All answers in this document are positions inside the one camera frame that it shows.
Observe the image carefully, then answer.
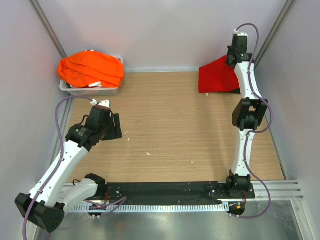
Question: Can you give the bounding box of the red t-shirt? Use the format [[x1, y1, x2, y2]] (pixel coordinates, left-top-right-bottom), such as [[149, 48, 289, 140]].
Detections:
[[198, 55, 240, 94]]

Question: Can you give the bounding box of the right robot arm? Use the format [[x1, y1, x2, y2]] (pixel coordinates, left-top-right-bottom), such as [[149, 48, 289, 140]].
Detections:
[[225, 31, 267, 199]]

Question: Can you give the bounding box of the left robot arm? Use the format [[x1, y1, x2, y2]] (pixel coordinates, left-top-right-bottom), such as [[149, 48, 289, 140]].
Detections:
[[14, 100, 122, 233]]

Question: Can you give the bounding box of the white plastic basket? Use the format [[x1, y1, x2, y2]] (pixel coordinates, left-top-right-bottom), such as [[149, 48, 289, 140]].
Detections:
[[59, 56, 125, 96]]

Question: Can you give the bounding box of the folded black t-shirt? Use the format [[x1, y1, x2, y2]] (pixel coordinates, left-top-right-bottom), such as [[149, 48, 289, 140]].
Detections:
[[223, 88, 241, 95]]

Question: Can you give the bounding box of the white red garment in basket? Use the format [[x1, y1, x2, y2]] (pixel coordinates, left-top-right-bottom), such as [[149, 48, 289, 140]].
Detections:
[[70, 81, 102, 89]]

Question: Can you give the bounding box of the orange t-shirt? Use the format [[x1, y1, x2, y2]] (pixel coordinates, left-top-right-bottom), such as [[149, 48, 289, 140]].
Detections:
[[57, 50, 125, 88]]

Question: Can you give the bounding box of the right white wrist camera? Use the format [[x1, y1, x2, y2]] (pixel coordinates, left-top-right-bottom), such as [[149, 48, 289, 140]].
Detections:
[[233, 29, 248, 38]]

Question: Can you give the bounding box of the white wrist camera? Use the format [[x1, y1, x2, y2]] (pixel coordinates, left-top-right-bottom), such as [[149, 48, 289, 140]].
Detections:
[[233, 29, 248, 38], [90, 99, 111, 109]]

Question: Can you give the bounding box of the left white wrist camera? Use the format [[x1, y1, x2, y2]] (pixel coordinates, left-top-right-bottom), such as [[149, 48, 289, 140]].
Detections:
[[90, 99, 111, 109]]

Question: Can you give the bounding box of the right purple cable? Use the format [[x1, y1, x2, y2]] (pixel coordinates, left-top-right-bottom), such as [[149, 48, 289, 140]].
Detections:
[[236, 22, 273, 220]]

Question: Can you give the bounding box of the purple cable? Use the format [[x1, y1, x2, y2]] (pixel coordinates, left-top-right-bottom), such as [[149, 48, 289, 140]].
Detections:
[[236, 22, 273, 220], [21, 95, 127, 240]]

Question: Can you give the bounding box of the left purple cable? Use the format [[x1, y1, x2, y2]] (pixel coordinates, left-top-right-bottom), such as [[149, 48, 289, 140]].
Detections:
[[21, 95, 127, 240]]

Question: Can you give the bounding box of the right corner post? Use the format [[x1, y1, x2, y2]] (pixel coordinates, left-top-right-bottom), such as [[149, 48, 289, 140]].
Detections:
[[254, 0, 297, 67]]

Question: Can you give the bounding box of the corner post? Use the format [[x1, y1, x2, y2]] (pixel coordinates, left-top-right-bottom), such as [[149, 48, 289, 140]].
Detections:
[[29, 0, 67, 58], [254, 0, 297, 67]]

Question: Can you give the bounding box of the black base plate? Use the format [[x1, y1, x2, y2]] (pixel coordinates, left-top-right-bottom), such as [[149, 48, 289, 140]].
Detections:
[[106, 181, 256, 206]]

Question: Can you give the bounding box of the left corner post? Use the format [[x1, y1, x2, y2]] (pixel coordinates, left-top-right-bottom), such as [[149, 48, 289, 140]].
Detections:
[[29, 0, 67, 58]]

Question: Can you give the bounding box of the slotted cable duct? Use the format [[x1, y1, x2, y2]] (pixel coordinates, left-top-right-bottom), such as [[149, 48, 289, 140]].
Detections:
[[70, 202, 229, 214]]

